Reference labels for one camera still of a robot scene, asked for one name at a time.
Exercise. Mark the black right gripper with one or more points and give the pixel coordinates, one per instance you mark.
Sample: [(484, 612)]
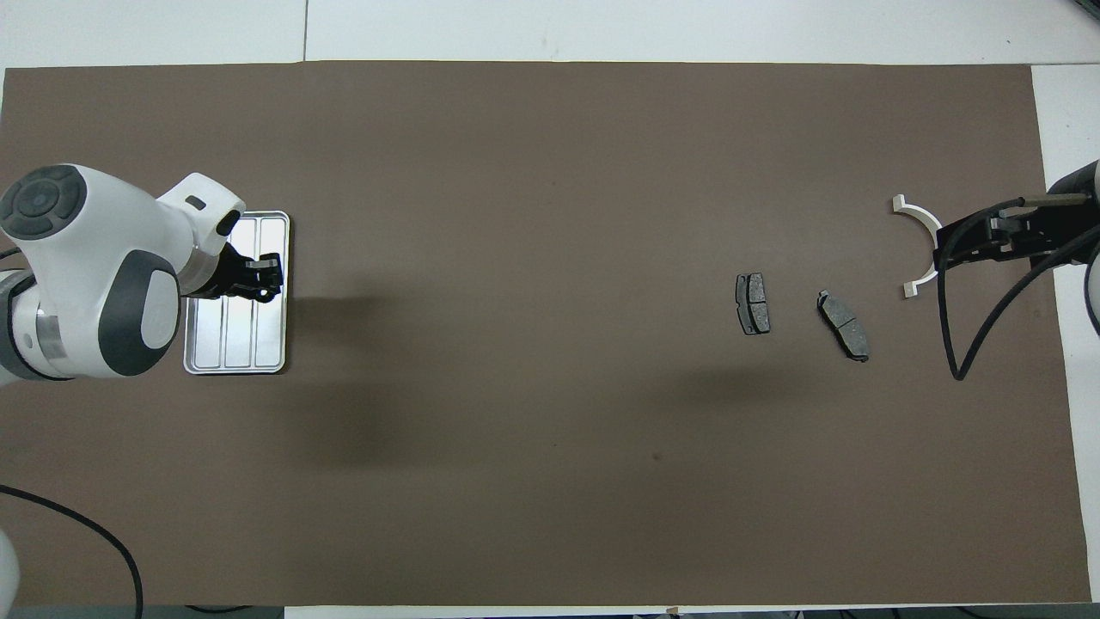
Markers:
[(1066, 228)]

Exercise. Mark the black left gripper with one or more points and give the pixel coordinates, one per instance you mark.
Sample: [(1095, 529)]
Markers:
[(223, 275)]

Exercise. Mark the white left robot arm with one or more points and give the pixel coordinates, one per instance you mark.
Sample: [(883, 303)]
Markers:
[(94, 249)]

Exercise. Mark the silver metal tray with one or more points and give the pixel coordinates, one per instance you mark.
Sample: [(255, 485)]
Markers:
[(258, 344)]

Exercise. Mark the long grey brake pad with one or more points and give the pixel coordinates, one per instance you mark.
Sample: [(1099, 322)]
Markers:
[(844, 327)]

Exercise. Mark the short grey brake pad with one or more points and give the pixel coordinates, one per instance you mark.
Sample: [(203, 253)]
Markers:
[(754, 305)]

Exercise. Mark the brown table mat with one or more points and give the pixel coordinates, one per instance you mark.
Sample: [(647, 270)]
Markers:
[(550, 258)]

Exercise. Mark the white semicircular bracket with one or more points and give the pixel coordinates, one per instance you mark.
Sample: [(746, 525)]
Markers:
[(915, 209)]

